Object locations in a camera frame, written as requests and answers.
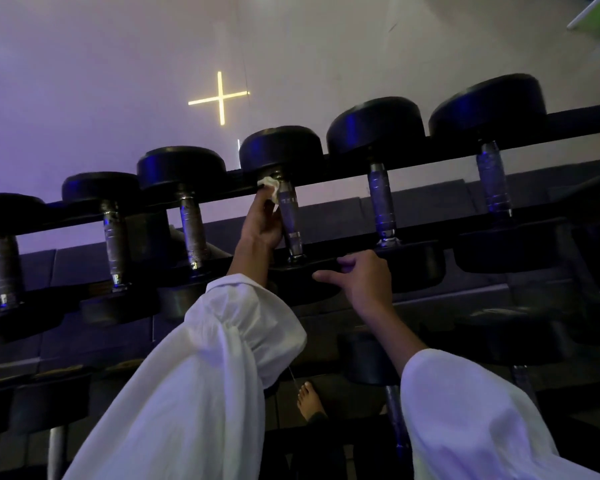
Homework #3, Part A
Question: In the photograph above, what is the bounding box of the small white cloth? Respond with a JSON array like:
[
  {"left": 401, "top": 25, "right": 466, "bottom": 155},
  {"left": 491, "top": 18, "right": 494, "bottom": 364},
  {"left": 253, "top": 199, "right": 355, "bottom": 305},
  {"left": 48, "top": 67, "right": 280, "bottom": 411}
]
[{"left": 257, "top": 177, "right": 284, "bottom": 205}]

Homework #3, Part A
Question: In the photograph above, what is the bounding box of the person's left hand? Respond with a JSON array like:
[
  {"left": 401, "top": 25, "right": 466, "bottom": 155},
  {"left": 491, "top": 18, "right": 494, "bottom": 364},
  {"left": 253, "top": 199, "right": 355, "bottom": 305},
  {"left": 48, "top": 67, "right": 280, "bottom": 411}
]
[{"left": 240, "top": 185, "right": 284, "bottom": 251}]

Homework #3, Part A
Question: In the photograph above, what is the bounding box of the person's right forearm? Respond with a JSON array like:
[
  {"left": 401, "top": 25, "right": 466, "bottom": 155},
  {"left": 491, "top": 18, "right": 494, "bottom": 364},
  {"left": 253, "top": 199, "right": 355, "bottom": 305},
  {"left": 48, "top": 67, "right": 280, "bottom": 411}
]
[{"left": 354, "top": 304, "right": 600, "bottom": 480}]

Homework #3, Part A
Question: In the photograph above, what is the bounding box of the black metal dumbbell rack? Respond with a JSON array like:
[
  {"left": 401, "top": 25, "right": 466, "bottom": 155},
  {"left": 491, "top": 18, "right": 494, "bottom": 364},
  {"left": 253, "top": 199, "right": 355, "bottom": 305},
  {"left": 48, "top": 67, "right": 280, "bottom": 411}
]
[{"left": 0, "top": 101, "right": 600, "bottom": 480}]

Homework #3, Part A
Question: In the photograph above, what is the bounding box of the person's right hand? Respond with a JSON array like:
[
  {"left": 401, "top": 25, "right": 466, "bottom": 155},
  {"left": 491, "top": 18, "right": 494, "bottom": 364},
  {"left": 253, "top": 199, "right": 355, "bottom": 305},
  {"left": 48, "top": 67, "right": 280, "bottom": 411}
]
[{"left": 312, "top": 249, "right": 397, "bottom": 321}]

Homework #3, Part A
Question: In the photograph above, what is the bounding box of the yellow cross-shaped wall light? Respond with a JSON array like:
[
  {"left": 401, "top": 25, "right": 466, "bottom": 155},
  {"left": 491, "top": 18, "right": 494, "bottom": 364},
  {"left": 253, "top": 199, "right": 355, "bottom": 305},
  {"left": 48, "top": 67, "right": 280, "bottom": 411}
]
[{"left": 188, "top": 71, "right": 251, "bottom": 127}]

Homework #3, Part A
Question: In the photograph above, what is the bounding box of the person's left forearm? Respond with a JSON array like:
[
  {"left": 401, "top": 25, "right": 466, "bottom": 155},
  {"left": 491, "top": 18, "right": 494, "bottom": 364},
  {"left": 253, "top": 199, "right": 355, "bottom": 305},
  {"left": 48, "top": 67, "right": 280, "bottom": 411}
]
[{"left": 62, "top": 242, "right": 308, "bottom": 480}]

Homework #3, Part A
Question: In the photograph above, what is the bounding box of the row of black dumbbells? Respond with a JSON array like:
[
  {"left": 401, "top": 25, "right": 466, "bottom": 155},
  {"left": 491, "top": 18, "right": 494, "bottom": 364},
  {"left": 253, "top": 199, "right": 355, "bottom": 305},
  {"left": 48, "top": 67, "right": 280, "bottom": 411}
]
[{"left": 0, "top": 73, "right": 568, "bottom": 343}]

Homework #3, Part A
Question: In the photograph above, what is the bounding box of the person's bare foot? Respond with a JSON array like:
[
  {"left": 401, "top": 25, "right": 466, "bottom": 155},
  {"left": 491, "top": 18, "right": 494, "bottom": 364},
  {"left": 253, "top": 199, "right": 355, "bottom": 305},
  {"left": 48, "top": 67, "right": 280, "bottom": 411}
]
[{"left": 296, "top": 381, "right": 329, "bottom": 424}]

